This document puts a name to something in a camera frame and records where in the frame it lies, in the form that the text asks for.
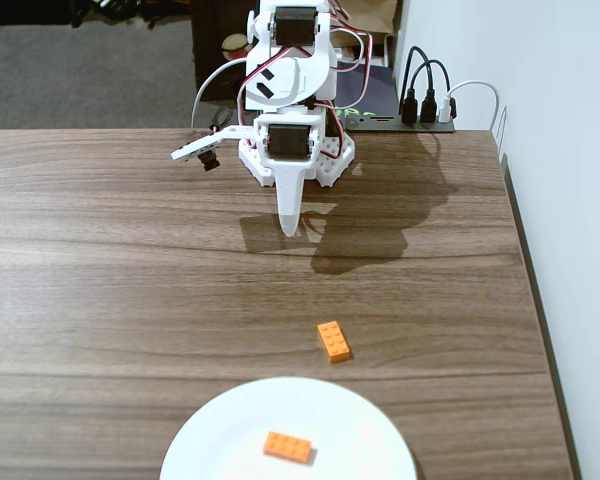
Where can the wrist camera on white mount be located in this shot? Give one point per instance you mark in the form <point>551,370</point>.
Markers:
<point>197,148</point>

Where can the black cabinet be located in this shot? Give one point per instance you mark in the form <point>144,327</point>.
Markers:
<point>207,30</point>

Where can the orange lego block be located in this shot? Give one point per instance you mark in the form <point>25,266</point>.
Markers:
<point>287,447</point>
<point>334,341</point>

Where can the brown paper bag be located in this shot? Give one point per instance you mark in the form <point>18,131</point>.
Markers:
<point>375,15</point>

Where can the white round plate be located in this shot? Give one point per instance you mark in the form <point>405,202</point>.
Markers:
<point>220,440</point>

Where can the red white ball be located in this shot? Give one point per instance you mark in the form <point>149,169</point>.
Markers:
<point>232,44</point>

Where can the dark book green print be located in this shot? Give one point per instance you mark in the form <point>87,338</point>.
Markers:
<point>380,85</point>

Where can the black usb hub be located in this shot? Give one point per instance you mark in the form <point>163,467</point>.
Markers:
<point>380,125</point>

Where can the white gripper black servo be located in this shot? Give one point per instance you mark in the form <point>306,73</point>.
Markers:
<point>288,142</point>

